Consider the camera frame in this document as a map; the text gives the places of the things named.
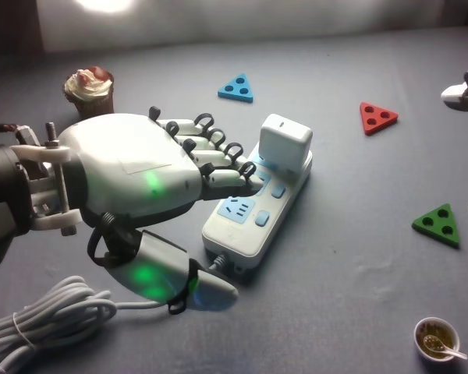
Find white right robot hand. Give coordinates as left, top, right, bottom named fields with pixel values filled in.
left=440, top=66, right=468, bottom=227

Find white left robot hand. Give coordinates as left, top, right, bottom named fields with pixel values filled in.
left=56, top=105, right=268, bottom=316

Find white power strip blue sockets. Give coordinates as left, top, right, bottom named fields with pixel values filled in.
left=201, top=146, right=314, bottom=275

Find white power adapter block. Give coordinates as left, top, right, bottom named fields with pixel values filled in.
left=258, top=113, right=314, bottom=175

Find chocolate cupcake white frosting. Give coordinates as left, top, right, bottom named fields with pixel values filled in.
left=63, top=65, right=116, bottom=119

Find red triangle block three holes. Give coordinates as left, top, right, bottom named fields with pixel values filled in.
left=359, top=101, right=399, bottom=136

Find blue triangle block three holes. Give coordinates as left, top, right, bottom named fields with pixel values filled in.
left=217, top=72, right=254, bottom=104

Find green triangle block three holes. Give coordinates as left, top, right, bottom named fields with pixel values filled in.
left=411, top=203, right=461, bottom=250

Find dark brown panel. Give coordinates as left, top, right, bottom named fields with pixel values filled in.
left=0, top=0, right=44, bottom=55

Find white backdrop sheet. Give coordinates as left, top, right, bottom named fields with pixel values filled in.
left=37, top=0, right=468, bottom=54

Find grey table cloth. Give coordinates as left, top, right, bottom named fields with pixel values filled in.
left=0, top=25, right=468, bottom=374

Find small white bowl of soup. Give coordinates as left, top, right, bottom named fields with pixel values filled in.
left=413, top=316, right=461, bottom=363

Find small white spoon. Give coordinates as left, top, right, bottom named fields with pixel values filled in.
left=423, top=334, right=468, bottom=360

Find white coiled power cord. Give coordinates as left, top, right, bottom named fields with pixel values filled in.
left=0, top=252, right=228, bottom=374

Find white cable tie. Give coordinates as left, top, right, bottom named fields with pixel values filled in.
left=12, top=311, right=36, bottom=348

